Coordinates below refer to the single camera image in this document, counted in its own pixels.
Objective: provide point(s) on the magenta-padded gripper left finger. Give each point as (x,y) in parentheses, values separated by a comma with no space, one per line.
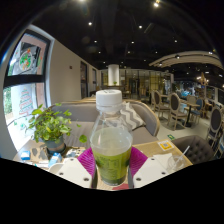
(75,171)

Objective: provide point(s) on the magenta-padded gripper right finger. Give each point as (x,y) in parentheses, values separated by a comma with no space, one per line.
(150,171)

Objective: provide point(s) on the clear green-labelled drink bottle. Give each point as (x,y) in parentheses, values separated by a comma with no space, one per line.
(111,150)

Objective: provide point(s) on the small blue white carton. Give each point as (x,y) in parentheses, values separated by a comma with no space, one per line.
(54,159)

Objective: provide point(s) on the yellow and white card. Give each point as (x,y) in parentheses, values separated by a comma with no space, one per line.
(165,145)

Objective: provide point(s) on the dark grey tufted armchair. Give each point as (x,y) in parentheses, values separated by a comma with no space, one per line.
(195,148)

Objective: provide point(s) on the blue and white box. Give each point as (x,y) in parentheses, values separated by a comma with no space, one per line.
(25,155)

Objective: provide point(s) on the green potted plant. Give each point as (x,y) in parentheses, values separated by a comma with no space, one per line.
(48,125)

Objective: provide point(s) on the grey white chevron pillow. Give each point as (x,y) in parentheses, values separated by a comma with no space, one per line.
(133,116)

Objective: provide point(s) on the grey curved sofa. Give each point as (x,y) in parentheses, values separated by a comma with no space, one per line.
(80,113)

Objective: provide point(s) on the group of dining chairs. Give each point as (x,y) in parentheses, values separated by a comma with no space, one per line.
(175,108)

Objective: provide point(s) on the window with festive decorations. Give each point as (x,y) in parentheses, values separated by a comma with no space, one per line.
(25,83)

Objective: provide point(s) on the white round column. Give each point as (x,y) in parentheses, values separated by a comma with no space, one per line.
(113,75)

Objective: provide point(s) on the group of ceiling lights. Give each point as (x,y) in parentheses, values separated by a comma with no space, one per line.
(140,26)

